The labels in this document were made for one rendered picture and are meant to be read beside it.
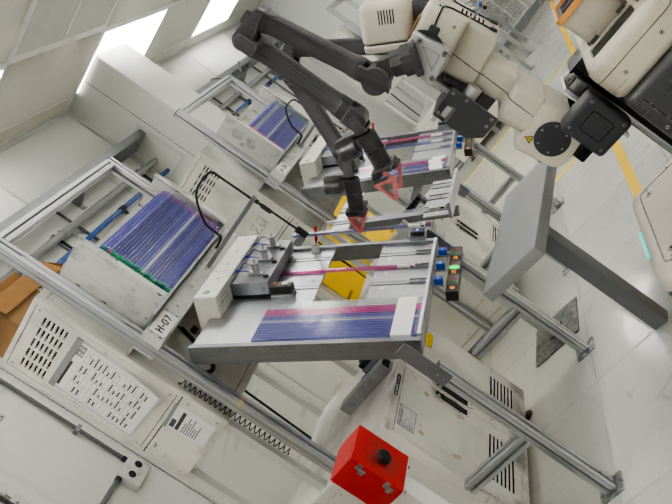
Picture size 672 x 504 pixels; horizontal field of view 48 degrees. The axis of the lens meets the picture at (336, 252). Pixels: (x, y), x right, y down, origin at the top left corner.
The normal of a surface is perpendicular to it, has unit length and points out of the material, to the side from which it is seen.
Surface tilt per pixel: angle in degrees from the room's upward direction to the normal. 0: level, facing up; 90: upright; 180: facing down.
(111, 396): 92
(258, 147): 90
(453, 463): 90
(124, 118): 90
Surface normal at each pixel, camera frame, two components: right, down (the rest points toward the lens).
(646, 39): -0.21, 0.44
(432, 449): 0.54, -0.70
